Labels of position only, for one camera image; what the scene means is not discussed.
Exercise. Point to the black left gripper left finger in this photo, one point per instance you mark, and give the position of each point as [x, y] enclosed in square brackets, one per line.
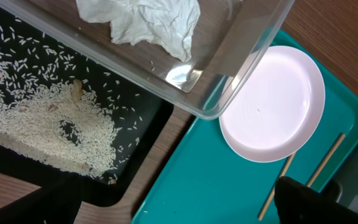
[55, 203]

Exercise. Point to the black plastic tray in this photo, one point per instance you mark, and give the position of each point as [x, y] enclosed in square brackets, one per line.
[140, 115]

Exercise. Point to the clear plastic waste bin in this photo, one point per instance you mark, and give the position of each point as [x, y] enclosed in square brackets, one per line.
[228, 42]

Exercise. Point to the spilled rice grains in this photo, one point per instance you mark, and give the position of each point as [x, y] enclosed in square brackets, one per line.
[61, 125]

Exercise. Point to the wooden chopstick right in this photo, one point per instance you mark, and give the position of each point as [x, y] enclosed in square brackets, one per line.
[325, 160]

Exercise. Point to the white paper napkin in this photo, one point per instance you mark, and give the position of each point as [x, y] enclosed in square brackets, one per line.
[167, 23]

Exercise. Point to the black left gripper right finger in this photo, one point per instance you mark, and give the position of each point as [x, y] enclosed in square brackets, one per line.
[297, 203]

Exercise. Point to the large pink plate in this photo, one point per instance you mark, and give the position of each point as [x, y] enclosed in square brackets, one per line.
[278, 108]

